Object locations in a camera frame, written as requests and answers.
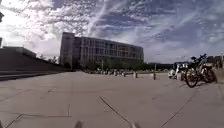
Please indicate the large grey office building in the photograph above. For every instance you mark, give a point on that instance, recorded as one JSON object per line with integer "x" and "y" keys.
{"x": 96, "y": 50}

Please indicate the grey paved plaza ground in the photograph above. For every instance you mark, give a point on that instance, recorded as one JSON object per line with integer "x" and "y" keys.
{"x": 110, "y": 88}

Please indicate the row of bollards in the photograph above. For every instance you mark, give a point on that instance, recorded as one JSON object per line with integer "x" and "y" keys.
{"x": 135, "y": 74}

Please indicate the row of dark trees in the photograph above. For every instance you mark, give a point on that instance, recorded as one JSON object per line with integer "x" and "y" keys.
{"x": 146, "y": 66}

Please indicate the white scooter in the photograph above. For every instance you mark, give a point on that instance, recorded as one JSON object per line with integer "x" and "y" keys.
{"x": 174, "y": 72}

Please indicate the robot's own part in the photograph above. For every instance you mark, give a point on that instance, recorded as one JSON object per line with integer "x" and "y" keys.
{"x": 136, "y": 125}
{"x": 78, "y": 124}

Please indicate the dark bicycle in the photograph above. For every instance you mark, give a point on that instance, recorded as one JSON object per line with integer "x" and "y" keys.
{"x": 196, "y": 71}

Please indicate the low dark building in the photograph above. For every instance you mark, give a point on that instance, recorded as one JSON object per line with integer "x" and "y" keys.
{"x": 20, "y": 58}

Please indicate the dark stone steps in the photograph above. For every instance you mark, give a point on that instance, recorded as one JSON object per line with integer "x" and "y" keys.
{"x": 20, "y": 75}

